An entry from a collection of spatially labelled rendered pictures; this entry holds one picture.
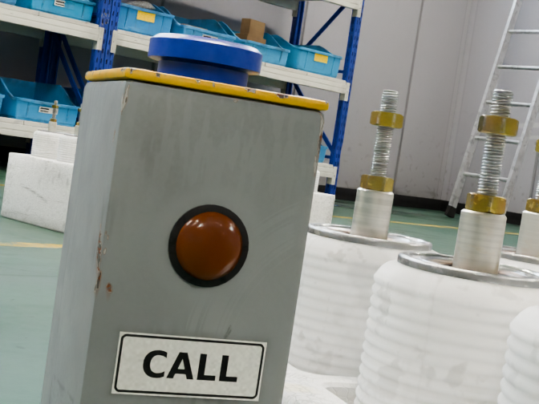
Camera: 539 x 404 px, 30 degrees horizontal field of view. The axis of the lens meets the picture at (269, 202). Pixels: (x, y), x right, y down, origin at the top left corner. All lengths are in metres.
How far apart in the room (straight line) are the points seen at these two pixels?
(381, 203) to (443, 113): 7.73
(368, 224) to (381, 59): 7.14
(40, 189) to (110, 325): 2.43
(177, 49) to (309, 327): 0.26
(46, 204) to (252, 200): 2.40
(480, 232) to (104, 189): 0.22
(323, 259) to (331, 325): 0.04
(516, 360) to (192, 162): 0.15
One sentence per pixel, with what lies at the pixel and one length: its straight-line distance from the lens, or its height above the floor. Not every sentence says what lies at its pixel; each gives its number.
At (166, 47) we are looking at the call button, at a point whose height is 0.32.
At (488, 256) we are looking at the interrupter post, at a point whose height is 0.26.
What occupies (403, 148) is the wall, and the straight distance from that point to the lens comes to 7.99.
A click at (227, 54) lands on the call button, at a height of 0.32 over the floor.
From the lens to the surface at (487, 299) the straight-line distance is 0.46.
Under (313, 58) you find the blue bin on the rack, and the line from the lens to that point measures 6.22.
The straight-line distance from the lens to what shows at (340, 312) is 0.56.
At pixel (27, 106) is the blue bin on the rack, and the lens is 5.13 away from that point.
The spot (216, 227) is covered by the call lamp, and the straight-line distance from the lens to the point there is 0.32.
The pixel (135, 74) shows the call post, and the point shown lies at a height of 0.31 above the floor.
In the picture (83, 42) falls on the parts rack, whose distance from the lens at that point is 5.88.
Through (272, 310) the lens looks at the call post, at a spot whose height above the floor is 0.24.
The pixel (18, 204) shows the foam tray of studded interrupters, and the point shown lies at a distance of 2.83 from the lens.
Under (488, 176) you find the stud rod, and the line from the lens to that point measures 0.49.
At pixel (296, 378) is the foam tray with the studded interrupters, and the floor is 0.18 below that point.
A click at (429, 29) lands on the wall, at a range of 8.12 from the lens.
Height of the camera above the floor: 0.30
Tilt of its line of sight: 3 degrees down
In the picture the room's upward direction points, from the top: 9 degrees clockwise
